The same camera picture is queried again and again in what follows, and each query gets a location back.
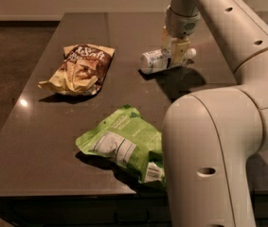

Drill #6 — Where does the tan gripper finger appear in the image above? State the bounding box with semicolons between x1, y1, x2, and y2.
170;38;190;67
161;26;171;49

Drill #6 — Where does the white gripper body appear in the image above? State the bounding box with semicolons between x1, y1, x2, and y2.
165;6;200;39

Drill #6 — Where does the blue plastic water bottle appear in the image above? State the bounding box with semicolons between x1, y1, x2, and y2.
140;48;197;75

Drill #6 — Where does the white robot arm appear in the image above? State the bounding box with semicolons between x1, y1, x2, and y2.
163;0;268;227

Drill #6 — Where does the brown cream snack bag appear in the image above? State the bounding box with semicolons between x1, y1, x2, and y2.
38;44;115;96

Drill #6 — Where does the green snack bag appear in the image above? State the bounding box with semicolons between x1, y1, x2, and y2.
76;105;166;190

